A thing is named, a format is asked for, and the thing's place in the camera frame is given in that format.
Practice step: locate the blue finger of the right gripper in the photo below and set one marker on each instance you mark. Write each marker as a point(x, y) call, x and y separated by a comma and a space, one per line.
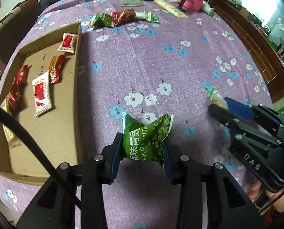
point(222, 115)
point(239, 109)

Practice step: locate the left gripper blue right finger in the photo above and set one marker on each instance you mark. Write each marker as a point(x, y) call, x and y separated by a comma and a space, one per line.
point(170, 159)

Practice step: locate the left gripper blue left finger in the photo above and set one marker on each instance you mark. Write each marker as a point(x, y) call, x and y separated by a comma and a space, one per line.
point(114, 157)

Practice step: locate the clear candy green ends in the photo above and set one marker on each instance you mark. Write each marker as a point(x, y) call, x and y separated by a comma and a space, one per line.
point(215, 98)

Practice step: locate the green peas snack packet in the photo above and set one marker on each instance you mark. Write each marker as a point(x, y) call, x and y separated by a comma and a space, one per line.
point(145, 142)

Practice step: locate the white red sauce packet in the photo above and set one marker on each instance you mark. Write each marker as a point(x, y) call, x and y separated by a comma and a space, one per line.
point(41, 90)

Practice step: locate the red bar yellow label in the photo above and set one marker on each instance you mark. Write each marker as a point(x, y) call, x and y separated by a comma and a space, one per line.
point(55, 67)

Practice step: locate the large dark red snack packet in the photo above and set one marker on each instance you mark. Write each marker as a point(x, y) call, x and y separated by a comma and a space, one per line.
point(14, 95)

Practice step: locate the red candy packet round logo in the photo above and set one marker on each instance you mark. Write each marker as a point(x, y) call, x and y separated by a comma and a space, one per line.
point(22, 75)

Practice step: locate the white green wafer packet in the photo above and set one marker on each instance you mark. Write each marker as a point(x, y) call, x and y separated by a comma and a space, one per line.
point(147, 16)

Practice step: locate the right hand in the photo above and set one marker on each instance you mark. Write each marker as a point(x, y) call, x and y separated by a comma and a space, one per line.
point(275, 200)

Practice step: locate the wooden side cabinet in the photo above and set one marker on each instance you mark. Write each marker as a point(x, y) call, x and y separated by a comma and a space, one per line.
point(256, 43)

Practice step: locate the purple floral tablecloth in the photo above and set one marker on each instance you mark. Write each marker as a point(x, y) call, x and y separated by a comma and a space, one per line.
point(150, 70)

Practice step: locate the cardboard box tray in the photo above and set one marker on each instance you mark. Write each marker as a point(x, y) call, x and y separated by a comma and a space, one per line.
point(47, 111)

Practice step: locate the pale green small bottle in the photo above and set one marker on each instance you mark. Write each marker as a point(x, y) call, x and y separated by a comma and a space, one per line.
point(205, 7)

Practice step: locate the cream tube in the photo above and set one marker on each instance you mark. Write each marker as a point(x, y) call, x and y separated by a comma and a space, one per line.
point(170, 8)

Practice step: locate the small booklet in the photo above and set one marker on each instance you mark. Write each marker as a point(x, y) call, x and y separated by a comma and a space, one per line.
point(129, 3)

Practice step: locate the brown armchair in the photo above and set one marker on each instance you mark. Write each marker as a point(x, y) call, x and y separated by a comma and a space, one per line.
point(13, 28)

